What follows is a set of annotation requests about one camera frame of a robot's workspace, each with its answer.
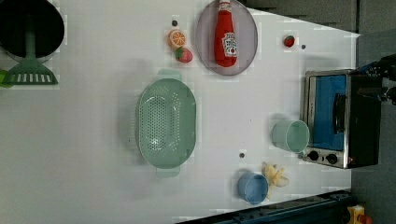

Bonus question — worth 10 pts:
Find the green plastic cup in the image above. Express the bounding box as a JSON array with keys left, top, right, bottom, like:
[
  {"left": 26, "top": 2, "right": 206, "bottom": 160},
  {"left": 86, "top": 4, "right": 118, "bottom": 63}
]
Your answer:
[{"left": 272, "top": 119, "right": 310, "bottom": 153}]

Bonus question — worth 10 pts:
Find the blue plastic cup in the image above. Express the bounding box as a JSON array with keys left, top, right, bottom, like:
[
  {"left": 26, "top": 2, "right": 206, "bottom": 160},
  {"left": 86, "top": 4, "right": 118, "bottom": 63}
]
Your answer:
[{"left": 237, "top": 172, "right": 268, "bottom": 204}]

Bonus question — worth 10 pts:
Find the pink strawberry toy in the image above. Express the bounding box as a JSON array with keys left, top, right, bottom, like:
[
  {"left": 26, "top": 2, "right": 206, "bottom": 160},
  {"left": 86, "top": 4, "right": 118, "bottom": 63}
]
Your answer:
[{"left": 175, "top": 48, "right": 193, "bottom": 63}]

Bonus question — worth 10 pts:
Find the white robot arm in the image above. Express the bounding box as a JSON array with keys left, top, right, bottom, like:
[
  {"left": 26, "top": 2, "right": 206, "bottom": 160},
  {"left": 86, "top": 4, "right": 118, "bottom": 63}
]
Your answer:
[{"left": 358, "top": 54, "right": 396, "bottom": 105}]

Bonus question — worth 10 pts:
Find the orange slice toy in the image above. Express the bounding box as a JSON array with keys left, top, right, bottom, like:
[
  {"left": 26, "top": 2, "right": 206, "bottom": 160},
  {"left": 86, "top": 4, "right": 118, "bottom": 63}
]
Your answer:
[{"left": 167, "top": 29, "right": 186, "bottom": 49}]

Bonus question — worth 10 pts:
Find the red ketchup bottle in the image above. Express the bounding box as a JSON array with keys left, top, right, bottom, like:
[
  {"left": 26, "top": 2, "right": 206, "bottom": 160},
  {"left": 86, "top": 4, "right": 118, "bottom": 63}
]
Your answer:
[{"left": 214, "top": 0, "right": 237, "bottom": 67}]

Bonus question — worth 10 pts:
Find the small red strawberry toy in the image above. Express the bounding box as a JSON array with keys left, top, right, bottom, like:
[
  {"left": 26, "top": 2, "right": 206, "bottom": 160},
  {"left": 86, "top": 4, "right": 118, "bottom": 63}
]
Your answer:
[{"left": 283, "top": 35, "right": 295, "bottom": 48}]

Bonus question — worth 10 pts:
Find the grey round plate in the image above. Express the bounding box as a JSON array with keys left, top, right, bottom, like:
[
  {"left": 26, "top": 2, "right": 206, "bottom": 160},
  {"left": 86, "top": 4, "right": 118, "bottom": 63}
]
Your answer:
[{"left": 194, "top": 0, "right": 258, "bottom": 76}]

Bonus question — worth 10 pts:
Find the green slotted spatula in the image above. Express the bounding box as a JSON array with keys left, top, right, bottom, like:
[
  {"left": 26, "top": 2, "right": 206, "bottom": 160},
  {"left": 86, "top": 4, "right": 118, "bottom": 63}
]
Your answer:
[{"left": 3, "top": 16, "right": 58, "bottom": 85}]

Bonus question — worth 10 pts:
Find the black cooking pot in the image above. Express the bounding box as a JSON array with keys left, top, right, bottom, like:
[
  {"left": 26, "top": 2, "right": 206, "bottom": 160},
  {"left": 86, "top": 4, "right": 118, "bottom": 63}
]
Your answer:
[{"left": 0, "top": 0, "right": 65, "bottom": 62}]

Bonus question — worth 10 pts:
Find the black toaster oven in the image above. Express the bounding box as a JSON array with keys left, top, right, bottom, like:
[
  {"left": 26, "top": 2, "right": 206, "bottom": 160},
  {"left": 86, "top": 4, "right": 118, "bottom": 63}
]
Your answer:
[{"left": 303, "top": 69, "right": 382, "bottom": 169}]

